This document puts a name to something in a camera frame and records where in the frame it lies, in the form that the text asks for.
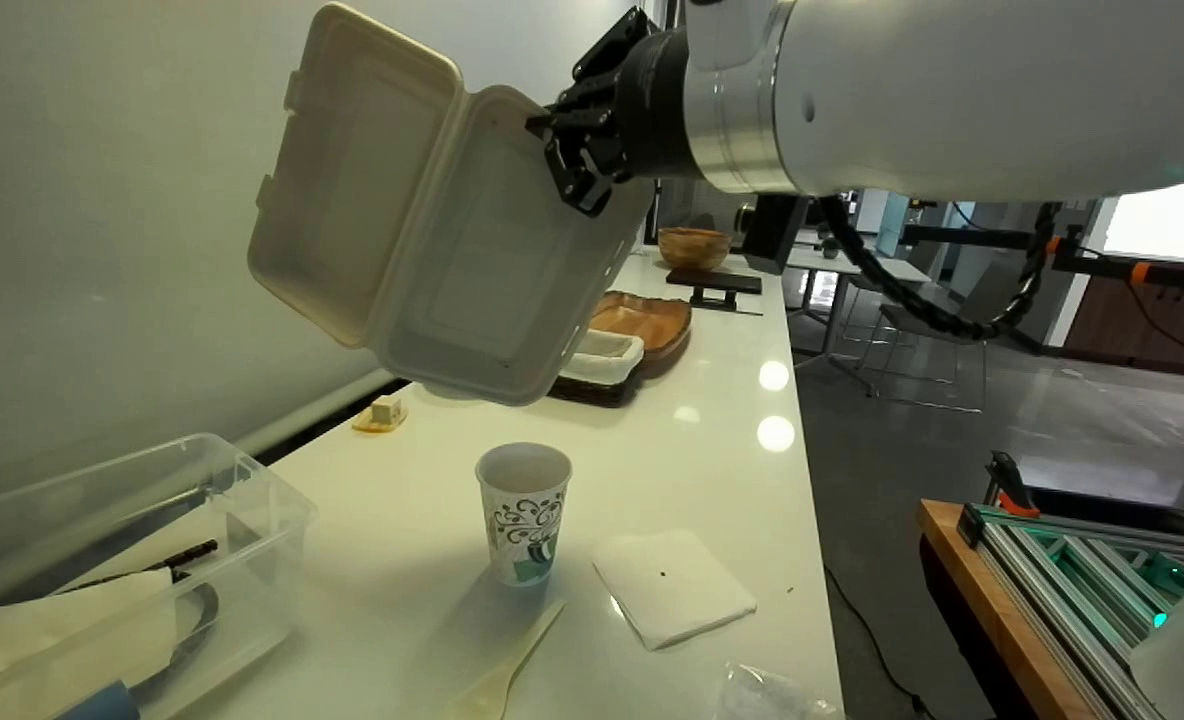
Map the wooden base board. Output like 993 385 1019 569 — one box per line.
916 500 1110 720

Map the cloth lined dark basket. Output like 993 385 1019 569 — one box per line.
554 330 644 393

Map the beige clamshell lunch pack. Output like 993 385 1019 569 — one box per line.
246 5 650 403

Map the small yellow white object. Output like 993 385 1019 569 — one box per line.
353 396 404 433

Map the black orange clamp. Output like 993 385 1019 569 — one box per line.
985 452 1041 522

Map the white paper napkin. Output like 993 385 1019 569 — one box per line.
593 531 756 654

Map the white crumpled cloth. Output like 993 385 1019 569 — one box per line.
0 572 187 720

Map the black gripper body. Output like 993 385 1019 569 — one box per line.
565 7 697 181

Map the large wooden tray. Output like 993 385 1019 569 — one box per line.
593 293 690 379

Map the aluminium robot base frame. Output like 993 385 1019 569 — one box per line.
964 503 1184 720

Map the clear plastic bag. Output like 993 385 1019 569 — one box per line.
714 663 843 720

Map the clear plastic storage bin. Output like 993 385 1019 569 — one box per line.
0 438 312 720

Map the patterned paper cup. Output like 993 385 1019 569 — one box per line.
474 443 571 590

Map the woven wooden bowl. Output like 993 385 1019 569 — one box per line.
658 227 726 272

